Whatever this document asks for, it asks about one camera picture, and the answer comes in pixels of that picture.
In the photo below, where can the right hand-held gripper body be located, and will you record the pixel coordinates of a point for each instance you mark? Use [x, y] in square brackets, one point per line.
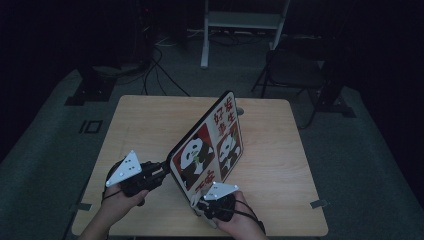
[221, 210]

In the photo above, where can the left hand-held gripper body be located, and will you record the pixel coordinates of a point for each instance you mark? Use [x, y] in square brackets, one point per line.
[136, 181]

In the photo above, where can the panda picture board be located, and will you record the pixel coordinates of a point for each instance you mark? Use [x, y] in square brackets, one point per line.
[206, 150]

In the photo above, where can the person's left hand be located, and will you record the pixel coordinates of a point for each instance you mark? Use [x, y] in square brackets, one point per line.
[118, 201]

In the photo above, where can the person's right hand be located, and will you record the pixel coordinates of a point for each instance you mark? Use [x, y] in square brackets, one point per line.
[243, 226]

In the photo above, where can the grey tape strip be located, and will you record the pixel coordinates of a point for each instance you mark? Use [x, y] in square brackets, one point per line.
[84, 206]
[319, 203]

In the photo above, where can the black stand base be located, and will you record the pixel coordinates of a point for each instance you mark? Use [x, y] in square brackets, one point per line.
[333, 100]
[95, 88]

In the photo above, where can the dark equipment rack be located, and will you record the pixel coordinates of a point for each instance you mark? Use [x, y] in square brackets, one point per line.
[145, 33]

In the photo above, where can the black folding chair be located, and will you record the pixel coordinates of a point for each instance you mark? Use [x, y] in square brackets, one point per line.
[293, 71]

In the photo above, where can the white metal stand frame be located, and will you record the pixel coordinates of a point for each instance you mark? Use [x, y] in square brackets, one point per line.
[243, 20]

